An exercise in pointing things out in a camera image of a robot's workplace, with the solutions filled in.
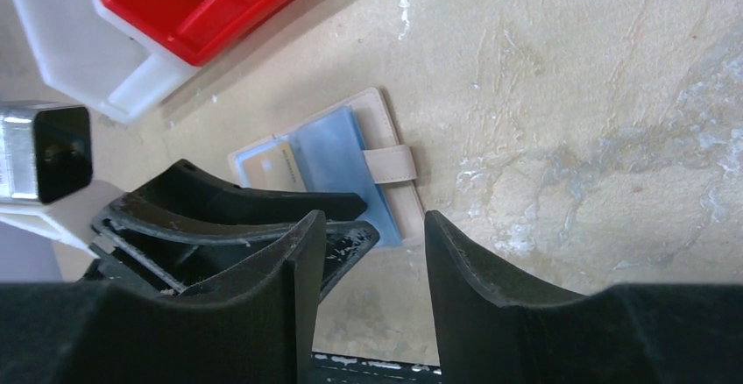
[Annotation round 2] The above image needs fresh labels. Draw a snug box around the white plastic bin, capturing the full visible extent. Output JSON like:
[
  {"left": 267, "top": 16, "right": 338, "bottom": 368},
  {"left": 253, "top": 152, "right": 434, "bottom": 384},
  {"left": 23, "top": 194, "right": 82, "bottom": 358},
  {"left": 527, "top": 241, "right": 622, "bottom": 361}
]
[{"left": 0, "top": 0, "right": 202, "bottom": 125}]

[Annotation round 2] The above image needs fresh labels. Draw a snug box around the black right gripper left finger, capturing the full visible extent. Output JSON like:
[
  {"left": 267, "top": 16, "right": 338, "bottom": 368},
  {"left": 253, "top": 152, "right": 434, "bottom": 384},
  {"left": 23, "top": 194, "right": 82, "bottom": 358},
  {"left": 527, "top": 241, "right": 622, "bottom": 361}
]
[{"left": 1, "top": 210, "right": 326, "bottom": 383}]

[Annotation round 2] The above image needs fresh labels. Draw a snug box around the beige card holder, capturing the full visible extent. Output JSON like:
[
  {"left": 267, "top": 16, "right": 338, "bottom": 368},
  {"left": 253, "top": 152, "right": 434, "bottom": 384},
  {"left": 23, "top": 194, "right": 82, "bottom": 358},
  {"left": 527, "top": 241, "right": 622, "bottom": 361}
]
[{"left": 228, "top": 88, "right": 423, "bottom": 247}]

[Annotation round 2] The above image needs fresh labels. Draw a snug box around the gold card in holder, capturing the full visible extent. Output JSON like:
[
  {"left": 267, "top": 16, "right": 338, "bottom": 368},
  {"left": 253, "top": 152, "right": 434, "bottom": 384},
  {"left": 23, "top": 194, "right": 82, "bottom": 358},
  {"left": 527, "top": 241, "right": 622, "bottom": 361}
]
[{"left": 237, "top": 139, "right": 307, "bottom": 192}]

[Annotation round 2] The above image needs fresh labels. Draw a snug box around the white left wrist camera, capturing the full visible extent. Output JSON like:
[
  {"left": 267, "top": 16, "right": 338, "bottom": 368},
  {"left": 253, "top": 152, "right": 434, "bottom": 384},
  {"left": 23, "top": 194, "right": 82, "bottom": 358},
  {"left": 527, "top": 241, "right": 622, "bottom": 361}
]
[{"left": 1, "top": 101, "right": 123, "bottom": 252}]

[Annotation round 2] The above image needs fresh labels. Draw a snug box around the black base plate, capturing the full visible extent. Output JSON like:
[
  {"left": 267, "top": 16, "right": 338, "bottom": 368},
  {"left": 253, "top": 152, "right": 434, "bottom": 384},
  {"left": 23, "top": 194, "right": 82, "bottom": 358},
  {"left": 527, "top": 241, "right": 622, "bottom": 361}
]
[{"left": 308, "top": 352, "right": 442, "bottom": 384}]

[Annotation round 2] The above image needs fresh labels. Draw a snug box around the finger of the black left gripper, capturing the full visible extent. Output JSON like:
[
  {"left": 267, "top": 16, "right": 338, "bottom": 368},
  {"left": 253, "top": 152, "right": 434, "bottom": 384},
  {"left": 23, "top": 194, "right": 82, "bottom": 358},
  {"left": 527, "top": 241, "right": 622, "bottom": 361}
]
[
  {"left": 83, "top": 192, "right": 379, "bottom": 296},
  {"left": 133, "top": 159, "right": 367, "bottom": 225}
]

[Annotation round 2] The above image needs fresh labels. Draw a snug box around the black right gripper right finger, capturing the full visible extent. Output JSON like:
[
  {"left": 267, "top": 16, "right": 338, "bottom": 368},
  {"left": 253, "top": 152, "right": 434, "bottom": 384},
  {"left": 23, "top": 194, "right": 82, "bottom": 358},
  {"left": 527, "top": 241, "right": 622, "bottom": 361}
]
[{"left": 424, "top": 210, "right": 742, "bottom": 383}]

